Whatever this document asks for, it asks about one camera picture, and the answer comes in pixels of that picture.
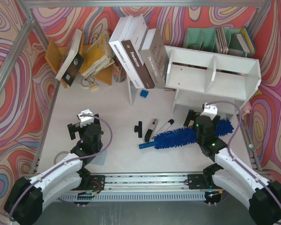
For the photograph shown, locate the blue microfiber duster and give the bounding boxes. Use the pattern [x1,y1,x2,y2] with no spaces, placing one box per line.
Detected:
[139,119,234,149]

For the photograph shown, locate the white bookshelf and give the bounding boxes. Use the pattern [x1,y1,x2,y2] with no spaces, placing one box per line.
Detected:
[130,46,261,116]

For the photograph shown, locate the blue calculator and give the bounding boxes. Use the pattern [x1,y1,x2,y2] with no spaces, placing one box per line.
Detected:
[91,150,107,165]

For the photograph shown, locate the clear tape roll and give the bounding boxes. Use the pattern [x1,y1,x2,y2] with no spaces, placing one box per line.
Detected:
[53,151,69,165]

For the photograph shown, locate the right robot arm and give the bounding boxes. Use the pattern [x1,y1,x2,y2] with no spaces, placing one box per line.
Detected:
[187,111,281,225]

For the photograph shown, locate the black and white book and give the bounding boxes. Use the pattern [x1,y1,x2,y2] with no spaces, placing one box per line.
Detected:
[55,29,84,86]

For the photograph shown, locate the blue yellow book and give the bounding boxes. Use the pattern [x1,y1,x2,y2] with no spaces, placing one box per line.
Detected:
[237,26,256,58]

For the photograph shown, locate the clear pencil cup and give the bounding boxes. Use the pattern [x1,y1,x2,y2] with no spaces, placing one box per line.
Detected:
[112,64,126,83]

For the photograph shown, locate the stack of yellow books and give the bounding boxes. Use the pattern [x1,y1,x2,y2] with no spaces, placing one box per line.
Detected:
[81,30,114,79]

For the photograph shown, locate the brown Fredonia book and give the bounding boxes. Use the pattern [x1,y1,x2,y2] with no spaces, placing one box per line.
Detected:
[121,15,155,89]

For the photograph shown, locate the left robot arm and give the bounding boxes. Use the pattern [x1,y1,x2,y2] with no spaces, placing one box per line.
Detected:
[4,110,107,225]

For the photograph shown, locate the green desk organizer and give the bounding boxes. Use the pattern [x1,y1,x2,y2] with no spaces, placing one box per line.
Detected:
[183,28,247,57]

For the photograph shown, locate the blue tape measure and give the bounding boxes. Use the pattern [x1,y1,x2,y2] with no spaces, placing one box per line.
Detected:
[140,90,148,98]

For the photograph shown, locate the brass padlock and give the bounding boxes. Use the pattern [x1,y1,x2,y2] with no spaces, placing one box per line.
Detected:
[81,78,98,90]

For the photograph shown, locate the brown notebooks in organizer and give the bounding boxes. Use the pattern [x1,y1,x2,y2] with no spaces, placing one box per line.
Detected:
[216,26,228,54]

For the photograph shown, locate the yellow wooden book stand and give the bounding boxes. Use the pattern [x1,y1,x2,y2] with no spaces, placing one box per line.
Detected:
[44,32,114,89]

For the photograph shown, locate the grey Lonely Ones book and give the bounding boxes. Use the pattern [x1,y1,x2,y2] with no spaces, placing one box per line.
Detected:
[140,28,169,89]

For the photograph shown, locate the beige black stapler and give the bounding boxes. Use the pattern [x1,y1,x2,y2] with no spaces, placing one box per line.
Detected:
[144,119,158,143]

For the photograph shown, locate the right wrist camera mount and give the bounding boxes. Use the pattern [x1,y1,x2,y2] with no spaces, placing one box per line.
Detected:
[200,103,218,120]

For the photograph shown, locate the white Mademoiselle book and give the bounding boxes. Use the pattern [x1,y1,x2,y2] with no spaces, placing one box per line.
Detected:
[108,15,147,89]

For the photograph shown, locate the black T-shaped plastic piece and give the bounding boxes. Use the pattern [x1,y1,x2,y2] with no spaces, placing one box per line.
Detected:
[134,121,142,138]

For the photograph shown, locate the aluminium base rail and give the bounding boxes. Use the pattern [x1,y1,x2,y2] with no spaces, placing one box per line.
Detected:
[20,172,276,192]

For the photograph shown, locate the pink pig toy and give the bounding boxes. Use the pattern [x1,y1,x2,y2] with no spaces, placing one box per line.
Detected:
[241,102,251,117]

